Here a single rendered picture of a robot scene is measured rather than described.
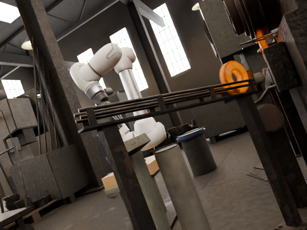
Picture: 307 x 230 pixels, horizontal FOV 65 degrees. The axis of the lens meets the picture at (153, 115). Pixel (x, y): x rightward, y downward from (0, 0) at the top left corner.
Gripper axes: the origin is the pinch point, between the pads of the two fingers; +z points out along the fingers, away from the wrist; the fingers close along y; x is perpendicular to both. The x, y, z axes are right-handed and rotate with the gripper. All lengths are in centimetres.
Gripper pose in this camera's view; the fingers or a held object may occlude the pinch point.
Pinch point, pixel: (123, 126)
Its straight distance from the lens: 120.8
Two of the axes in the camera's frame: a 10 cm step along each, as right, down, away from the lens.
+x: -6.8, 6.5, 3.6
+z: 6.3, 7.6, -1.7
